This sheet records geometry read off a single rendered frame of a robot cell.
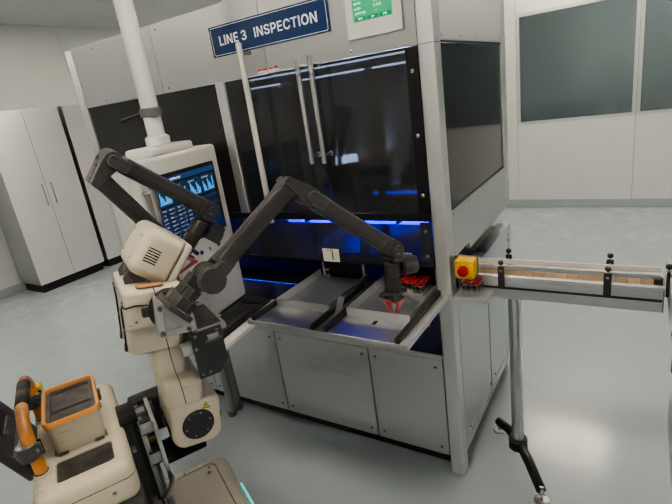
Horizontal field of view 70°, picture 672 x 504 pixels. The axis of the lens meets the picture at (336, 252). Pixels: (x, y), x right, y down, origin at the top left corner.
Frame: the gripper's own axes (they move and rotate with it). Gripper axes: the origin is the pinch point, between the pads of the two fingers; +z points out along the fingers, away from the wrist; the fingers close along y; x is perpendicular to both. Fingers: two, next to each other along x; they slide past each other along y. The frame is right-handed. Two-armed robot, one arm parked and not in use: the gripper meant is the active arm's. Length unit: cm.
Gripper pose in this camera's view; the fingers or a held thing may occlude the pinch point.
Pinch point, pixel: (393, 315)
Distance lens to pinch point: 175.3
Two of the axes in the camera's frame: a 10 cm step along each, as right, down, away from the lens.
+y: 5.3, -1.8, 8.3
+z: 0.5, 9.8, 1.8
